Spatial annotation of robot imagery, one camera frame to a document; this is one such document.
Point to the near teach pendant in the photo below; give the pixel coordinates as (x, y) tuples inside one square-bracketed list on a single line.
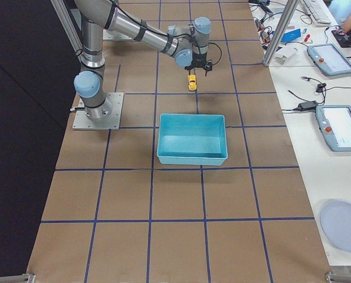
[(335, 125)]

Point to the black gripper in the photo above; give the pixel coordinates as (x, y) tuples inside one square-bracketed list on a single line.
[(198, 59)]

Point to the light blue round plate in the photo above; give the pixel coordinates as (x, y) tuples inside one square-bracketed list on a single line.
[(335, 219)]

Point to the corner aluminium bracket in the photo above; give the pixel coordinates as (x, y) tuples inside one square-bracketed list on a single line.
[(331, 277), (24, 278)]

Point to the aluminium frame post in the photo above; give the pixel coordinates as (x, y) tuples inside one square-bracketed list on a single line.
[(282, 25)]

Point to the light blue plastic bin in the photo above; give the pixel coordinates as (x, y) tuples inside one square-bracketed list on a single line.
[(192, 139)]

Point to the teach pendant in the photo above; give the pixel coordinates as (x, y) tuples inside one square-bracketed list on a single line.
[(335, 125), (329, 59)]

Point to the left corner aluminium bracket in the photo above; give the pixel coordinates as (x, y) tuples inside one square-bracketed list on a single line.
[(24, 278)]

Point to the far teach pendant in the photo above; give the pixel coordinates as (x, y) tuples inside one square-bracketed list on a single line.
[(329, 59)]

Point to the black power adapter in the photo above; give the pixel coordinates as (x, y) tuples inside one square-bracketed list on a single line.
[(307, 106)]

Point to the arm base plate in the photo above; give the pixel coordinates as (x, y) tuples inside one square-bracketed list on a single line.
[(112, 35), (105, 117)]

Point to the white keyboard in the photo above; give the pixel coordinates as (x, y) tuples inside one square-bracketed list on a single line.
[(316, 12)]

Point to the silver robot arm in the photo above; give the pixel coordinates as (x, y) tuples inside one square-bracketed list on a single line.
[(89, 82), (187, 44)]

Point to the white folded cardboard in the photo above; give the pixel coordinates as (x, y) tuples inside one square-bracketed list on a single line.
[(284, 54)]

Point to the yellow beetle toy car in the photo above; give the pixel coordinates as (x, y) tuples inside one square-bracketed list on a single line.
[(192, 85)]

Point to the blue flat box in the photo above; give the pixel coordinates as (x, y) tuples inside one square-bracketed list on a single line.
[(291, 35)]

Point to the right corner aluminium bracket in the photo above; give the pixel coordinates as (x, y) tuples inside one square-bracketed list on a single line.
[(331, 277)]

